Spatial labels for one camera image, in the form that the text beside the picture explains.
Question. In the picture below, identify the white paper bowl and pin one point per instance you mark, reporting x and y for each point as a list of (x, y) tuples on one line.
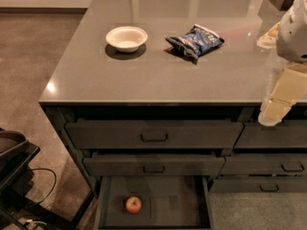
[(126, 39)]

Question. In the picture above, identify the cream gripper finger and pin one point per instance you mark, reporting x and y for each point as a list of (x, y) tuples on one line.
[(268, 121), (268, 40)]

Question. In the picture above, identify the bottom right drawer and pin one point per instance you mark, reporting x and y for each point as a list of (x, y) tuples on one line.
[(259, 185)]

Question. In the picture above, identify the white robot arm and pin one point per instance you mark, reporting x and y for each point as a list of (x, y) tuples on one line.
[(291, 42)]

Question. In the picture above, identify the black cart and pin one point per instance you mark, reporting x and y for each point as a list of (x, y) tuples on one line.
[(16, 152)]

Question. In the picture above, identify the red apple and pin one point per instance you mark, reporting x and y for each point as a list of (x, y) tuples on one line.
[(133, 205)]

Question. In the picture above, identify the middle left drawer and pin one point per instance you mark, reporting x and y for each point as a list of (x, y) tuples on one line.
[(153, 164)]

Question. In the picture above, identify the grey counter cabinet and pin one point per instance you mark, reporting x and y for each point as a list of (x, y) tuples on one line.
[(94, 81)]

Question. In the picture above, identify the top left drawer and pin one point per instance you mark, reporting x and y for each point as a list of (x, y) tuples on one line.
[(152, 134)]

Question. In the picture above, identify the open bottom left drawer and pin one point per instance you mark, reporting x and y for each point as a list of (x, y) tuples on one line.
[(168, 203)]

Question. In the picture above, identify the blue chip bag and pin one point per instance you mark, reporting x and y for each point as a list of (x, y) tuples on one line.
[(197, 42)]

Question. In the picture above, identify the top right drawer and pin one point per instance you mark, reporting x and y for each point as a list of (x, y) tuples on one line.
[(289, 134)]

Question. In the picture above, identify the middle right drawer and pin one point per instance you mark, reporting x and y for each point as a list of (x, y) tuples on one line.
[(262, 164)]

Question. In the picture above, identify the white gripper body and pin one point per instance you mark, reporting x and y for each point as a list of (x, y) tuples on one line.
[(294, 37)]

